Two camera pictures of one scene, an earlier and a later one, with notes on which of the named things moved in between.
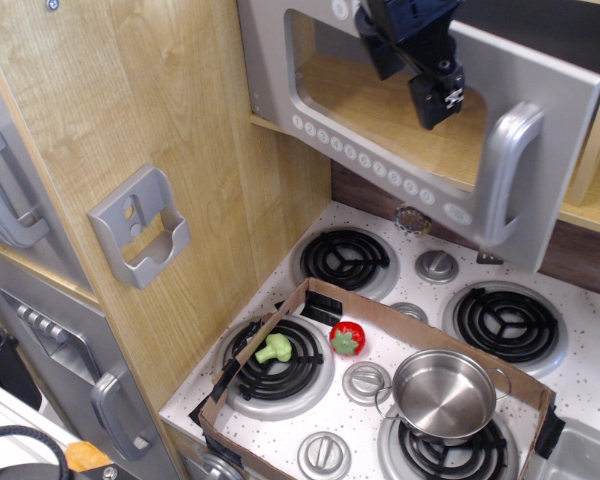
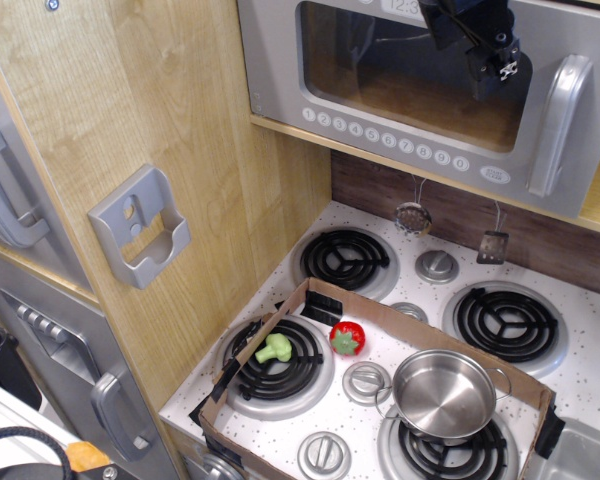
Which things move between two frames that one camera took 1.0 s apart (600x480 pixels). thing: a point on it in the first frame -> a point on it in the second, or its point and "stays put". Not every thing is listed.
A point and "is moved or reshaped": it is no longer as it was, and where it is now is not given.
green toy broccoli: [277, 346] stays put
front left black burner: [280, 390] stays put
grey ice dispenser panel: [58, 338] stays put
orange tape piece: [82, 455] stays put
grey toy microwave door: [542, 120] is moved or reshaped
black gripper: [416, 34] -> [501, 71]
